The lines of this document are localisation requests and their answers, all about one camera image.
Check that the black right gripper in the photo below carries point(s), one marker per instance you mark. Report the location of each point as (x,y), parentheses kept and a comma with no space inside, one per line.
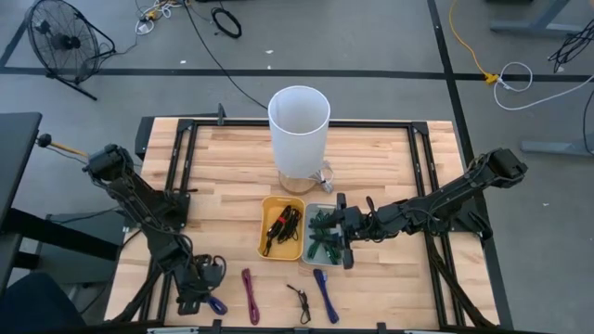
(369,229)

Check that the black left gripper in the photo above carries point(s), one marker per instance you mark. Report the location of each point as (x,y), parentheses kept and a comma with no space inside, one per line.
(190,292)

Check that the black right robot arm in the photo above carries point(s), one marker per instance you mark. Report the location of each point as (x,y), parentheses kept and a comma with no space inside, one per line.
(455,195)

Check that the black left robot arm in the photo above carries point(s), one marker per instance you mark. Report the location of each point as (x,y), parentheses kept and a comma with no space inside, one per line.
(139,195)

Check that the grey plastic bin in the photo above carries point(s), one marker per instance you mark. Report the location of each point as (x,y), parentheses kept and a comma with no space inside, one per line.
(320,207)

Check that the wooden lamp base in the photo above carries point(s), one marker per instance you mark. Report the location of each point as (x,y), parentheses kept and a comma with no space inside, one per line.
(294,185)

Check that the yellow plastic bin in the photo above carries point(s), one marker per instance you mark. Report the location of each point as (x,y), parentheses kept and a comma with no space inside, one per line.
(271,204)

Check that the white cylindrical lamp shade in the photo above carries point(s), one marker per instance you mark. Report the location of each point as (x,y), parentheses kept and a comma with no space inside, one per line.
(299,139)

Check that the dark blue chair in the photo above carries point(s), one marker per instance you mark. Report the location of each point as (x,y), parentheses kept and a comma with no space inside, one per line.
(32,306)

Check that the wooden stick with black knob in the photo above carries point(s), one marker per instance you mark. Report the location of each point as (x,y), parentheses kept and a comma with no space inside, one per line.
(44,140)

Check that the black desk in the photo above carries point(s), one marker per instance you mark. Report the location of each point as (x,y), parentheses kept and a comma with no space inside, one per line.
(16,153)

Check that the grey desk leg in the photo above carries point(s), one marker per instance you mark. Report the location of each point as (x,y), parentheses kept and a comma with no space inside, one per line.
(533,28)
(557,147)

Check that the black floor fan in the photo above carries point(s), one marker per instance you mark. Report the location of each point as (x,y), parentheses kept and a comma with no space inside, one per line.
(62,42)

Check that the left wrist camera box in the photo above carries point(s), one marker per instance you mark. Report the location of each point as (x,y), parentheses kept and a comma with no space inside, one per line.
(212,273)

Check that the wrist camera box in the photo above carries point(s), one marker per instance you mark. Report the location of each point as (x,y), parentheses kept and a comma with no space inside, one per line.
(212,273)
(354,217)

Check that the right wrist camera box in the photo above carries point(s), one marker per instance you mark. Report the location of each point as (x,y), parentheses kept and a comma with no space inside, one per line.
(354,217)

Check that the black aluminium table frame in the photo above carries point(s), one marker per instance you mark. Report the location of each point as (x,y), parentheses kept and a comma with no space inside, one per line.
(232,123)

